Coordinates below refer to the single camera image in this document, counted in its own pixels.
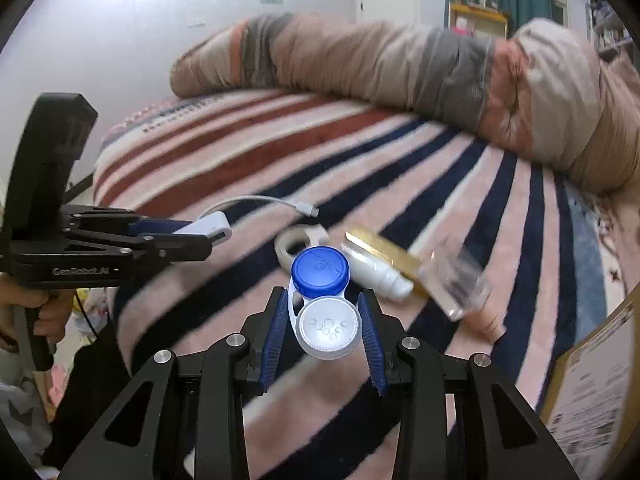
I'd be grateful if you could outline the light patterned cloth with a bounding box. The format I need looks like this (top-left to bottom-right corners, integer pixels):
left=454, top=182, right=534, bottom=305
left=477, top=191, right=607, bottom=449
left=0, top=347, right=68, bottom=471

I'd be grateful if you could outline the peach plastic bottle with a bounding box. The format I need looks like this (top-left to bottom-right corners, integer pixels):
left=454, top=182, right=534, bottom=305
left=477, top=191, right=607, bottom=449
left=464, top=309, right=507, bottom=345

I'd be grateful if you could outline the person's left hand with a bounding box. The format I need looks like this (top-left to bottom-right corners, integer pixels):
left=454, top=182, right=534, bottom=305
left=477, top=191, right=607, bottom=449
left=0, top=274, right=77, bottom=357

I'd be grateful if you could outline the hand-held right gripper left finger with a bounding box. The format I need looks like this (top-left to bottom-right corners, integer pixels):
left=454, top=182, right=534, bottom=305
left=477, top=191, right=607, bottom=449
left=57, top=286, right=292, bottom=480

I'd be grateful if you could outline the cardboard box with label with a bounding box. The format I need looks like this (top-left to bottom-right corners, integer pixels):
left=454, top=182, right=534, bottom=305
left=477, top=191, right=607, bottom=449
left=540, top=287, right=640, bottom=480

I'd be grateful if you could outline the beige and grey folded quilt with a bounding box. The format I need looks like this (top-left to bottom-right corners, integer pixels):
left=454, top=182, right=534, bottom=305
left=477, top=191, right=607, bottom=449
left=169, top=10, right=640, bottom=197

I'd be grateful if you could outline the white tube with gold box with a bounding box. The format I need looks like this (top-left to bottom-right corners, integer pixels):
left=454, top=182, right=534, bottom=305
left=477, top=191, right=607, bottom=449
left=345, top=227, right=433, bottom=297

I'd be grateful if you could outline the blue and white lens case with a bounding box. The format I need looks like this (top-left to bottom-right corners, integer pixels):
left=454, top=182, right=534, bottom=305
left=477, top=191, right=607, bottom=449
left=287, top=247, right=363, bottom=361

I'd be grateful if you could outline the striped blanket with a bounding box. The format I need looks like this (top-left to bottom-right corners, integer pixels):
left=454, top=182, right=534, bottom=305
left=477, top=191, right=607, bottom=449
left=91, top=87, right=628, bottom=480

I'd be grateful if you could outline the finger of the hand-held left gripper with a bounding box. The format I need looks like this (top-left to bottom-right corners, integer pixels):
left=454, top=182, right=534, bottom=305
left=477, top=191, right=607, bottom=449
left=62, top=230, right=213, bottom=264
left=60, top=204, right=196, bottom=237

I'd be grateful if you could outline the white plastic tube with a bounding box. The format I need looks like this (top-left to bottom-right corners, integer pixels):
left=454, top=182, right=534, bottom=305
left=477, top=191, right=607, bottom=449
left=341, top=242, right=416, bottom=302

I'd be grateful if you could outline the white tape roll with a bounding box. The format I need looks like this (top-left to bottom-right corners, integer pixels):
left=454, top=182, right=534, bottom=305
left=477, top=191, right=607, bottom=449
left=274, top=224, right=329, bottom=262

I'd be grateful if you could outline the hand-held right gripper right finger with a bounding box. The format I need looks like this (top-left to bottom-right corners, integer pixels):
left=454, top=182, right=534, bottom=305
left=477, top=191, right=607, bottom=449
left=356, top=288, right=581, bottom=480

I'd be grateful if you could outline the clear plastic cup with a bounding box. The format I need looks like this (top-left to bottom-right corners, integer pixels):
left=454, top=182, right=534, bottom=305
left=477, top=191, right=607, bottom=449
left=416, top=246, right=494, bottom=322

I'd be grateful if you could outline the cluttered shelf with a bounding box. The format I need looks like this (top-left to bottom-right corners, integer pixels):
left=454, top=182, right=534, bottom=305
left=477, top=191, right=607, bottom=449
left=587, top=0, right=637, bottom=62

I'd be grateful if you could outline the white adapter with cable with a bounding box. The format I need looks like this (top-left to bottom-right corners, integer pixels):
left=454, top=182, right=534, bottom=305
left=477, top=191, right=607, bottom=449
left=172, top=195, right=321, bottom=247

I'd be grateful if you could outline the yellow framed picture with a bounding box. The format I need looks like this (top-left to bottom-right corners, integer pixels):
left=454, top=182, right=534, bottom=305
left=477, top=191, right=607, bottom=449
left=448, top=2, right=511, bottom=39

